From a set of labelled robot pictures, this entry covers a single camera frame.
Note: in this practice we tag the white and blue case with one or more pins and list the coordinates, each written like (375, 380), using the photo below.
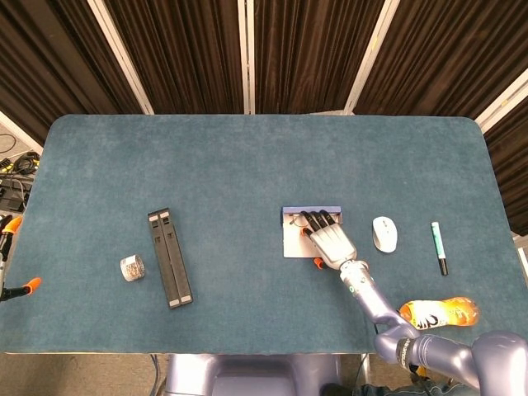
(295, 245)

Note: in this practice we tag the brown curtain panel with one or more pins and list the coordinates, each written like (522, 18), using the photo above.
(313, 53)
(445, 53)
(185, 53)
(49, 62)

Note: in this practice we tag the clear jar of staples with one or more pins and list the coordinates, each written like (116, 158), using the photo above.
(133, 269)

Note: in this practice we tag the purple silver right robot arm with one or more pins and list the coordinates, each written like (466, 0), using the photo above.
(371, 297)

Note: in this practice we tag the blue felt table mat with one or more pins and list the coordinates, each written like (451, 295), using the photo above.
(247, 165)

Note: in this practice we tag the white table leg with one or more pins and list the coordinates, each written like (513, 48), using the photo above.
(365, 367)

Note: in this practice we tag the black floor power box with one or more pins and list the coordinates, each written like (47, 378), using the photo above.
(12, 196)

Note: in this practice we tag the white computer mouse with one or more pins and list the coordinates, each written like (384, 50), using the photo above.
(385, 235)

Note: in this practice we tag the orange drink bottle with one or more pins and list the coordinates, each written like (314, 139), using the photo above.
(445, 313)

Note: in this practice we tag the green marker pen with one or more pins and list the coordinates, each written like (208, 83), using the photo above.
(438, 245)

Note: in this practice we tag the black folded laptop stand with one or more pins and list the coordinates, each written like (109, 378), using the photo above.
(169, 260)

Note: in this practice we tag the white screen frame post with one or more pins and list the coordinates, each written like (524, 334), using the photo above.
(20, 134)
(119, 53)
(246, 53)
(503, 101)
(370, 53)

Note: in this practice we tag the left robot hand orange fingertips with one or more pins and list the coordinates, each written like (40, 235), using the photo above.
(14, 224)

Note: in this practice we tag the purple robot torso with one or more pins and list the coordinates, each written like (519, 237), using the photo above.
(247, 371)

